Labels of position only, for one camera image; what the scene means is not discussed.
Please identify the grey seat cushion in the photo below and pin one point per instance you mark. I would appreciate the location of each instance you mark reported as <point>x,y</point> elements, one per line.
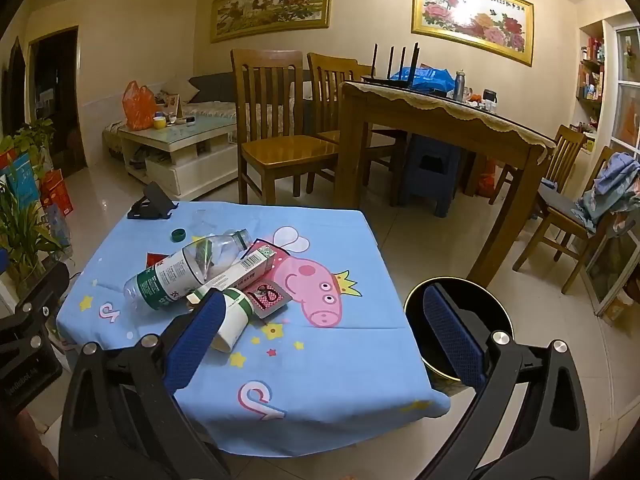
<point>560,202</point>

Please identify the green bottle cap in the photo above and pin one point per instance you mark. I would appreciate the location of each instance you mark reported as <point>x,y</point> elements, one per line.
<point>178,234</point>

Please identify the framed flower painting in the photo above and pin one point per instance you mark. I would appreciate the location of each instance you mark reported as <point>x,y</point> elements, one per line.
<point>470,15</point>

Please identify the white green paper cup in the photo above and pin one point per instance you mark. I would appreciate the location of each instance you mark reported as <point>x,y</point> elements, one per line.
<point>235,310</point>

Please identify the pink white carton box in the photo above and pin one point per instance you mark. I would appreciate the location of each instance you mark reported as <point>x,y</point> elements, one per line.
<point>240,270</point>

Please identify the wooden chair with clothes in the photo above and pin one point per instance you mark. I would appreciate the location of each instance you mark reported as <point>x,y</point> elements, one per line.
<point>550,230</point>

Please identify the black television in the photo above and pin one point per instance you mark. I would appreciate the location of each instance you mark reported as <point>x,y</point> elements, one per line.
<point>15,77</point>

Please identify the green bamboo potted plant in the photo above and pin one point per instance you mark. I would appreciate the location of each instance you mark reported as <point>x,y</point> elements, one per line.
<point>20,225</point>

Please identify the yellow cup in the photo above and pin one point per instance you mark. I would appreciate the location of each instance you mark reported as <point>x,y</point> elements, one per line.
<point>159,124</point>

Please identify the black router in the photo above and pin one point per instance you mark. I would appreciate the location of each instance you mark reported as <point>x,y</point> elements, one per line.
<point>380,80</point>

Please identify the blue cartoon pig tablecloth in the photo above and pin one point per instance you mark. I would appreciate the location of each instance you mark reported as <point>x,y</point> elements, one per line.
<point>300,370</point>

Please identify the metal water bottle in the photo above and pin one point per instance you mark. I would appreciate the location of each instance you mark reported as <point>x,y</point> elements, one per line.
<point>460,87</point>

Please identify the black mug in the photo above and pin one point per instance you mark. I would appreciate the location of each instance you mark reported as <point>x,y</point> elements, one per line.
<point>489,96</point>

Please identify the white coffee table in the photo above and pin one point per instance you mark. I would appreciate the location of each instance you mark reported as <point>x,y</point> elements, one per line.
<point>195,175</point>

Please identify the white framed glass door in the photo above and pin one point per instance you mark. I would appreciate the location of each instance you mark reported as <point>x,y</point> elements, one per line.
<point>627,105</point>

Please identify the small desk calendar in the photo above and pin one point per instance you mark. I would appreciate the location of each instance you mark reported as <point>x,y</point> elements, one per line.
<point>171,103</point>

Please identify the black trash bin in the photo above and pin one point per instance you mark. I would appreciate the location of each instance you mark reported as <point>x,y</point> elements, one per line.
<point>492,310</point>

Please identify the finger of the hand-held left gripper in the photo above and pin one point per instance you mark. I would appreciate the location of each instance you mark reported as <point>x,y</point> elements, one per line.
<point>2,258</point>
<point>35,290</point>

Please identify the pile of clothes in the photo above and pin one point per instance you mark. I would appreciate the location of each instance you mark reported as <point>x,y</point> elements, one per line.
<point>610,185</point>

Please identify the orange bag under table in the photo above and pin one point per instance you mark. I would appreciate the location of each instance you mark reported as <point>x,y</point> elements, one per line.
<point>487,180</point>

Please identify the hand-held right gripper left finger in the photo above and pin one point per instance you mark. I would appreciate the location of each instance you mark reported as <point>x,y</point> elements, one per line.
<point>200,340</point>

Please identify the dark sofa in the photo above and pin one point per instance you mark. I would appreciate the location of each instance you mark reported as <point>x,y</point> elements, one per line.
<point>210,87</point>

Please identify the black phone stand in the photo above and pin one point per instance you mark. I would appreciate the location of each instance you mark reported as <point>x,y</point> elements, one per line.
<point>150,200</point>

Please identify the clear plastic bottle green label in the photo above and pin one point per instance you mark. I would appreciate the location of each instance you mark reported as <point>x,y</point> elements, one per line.
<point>165,275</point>

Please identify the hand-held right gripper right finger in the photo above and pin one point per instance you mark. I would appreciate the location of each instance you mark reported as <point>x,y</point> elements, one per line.
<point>452,330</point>

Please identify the wooden dining chair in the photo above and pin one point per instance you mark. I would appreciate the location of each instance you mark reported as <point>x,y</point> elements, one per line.
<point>567,147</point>
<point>330,85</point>
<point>280,152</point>

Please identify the blue plastic stool stack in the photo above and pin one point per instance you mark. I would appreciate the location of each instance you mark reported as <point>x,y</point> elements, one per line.
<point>415,195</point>

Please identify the wooden dining table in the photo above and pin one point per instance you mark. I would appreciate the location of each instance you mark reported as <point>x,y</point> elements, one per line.
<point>425,120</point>

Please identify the beige sofa cushion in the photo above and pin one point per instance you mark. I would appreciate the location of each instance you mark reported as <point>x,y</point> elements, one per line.
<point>186,90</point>

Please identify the framed horse painting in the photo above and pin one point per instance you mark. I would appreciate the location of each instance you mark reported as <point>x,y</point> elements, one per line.
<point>270,7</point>

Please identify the trailing pothos plant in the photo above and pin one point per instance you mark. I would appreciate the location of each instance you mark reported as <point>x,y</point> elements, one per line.
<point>35,132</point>

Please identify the beige lace table cover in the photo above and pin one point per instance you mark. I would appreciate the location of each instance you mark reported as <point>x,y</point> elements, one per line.
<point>390,94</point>

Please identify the red gift box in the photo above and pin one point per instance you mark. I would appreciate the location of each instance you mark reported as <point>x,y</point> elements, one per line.
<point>55,190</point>

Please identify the orange plastic bag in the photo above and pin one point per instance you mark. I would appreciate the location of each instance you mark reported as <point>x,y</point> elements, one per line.
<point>139,107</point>

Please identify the blue plastic bag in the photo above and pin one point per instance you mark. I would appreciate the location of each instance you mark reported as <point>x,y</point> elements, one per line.
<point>430,77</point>

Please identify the blue gift bag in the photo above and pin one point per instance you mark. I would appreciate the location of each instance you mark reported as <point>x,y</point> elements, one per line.
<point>22,180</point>

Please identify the blue patterned box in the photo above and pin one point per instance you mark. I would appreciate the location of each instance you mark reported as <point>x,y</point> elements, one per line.
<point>59,225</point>

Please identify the grey red wrapper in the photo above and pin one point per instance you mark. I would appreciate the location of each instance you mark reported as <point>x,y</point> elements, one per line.
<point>267,297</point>

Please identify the wall shelf with items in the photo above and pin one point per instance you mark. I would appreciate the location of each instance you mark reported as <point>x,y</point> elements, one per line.
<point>590,80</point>

